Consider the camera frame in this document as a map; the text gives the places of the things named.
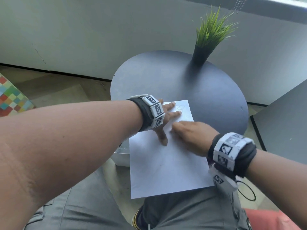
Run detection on colourful checkered cushion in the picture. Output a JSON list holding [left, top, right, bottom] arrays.
[[0, 73, 37, 117]]

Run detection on person's left hand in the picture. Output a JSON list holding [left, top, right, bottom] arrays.
[[155, 99, 182, 146]]

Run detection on white paper sheet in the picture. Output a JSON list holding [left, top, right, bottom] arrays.
[[129, 100, 215, 200]]

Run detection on white box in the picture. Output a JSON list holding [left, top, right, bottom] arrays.
[[114, 141, 131, 167]]

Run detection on thin black cable loop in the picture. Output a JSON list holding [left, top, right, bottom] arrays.
[[236, 180, 257, 202]]

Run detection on metal blind bead chain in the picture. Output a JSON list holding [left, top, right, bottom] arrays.
[[232, 0, 248, 14]]

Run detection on black white left wrist tracker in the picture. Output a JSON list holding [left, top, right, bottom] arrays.
[[126, 94, 166, 132]]

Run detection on person's right forearm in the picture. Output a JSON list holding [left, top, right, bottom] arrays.
[[245, 149, 307, 225]]

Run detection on black plant vase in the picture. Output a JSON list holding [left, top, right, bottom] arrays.
[[190, 44, 214, 68]]

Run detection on green artificial grass plant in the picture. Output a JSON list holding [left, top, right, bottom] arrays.
[[195, 5, 240, 49]]

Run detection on person's left forearm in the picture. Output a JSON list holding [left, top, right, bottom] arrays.
[[0, 100, 145, 215]]

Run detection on person's grey trousers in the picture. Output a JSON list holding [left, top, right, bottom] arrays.
[[24, 165, 253, 230]]

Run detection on person's right hand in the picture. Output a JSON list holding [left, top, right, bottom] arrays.
[[170, 121, 220, 157]]

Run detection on black white right wrist tracker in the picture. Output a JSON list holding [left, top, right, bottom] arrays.
[[207, 132, 257, 189]]

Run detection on black white wrist tracker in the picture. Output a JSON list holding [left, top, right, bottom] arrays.
[[207, 132, 257, 189], [126, 94, 166, 132]]

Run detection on red cushion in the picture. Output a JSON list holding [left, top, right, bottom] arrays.
[[242, 208, 303, 230]]

